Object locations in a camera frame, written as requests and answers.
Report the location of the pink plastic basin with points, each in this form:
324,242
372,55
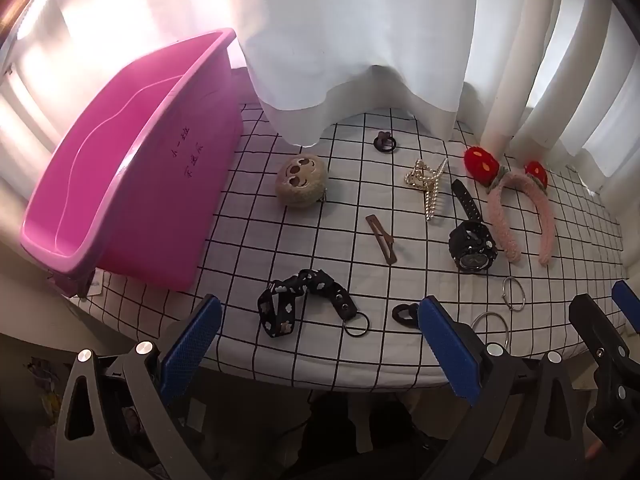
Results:
150,170

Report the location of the pink fluffy strawberry headband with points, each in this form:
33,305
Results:
500,230

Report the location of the white curtain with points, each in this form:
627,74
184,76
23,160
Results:
360,25

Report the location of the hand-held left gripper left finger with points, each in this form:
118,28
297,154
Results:
192,350

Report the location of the white paper tag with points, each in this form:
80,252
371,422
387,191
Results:
95,287

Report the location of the brown metal hair clip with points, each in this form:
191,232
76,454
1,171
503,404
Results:
384,242

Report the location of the black digital wristwatch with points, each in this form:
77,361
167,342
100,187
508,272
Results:
470,247

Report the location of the black checked white tablecloth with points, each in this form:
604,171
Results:
325,270

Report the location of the pearl hair claw clip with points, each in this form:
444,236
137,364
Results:
420,177

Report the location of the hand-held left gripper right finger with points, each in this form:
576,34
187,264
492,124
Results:
450,355

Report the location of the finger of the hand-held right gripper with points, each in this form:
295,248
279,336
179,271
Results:
629,305
607,360

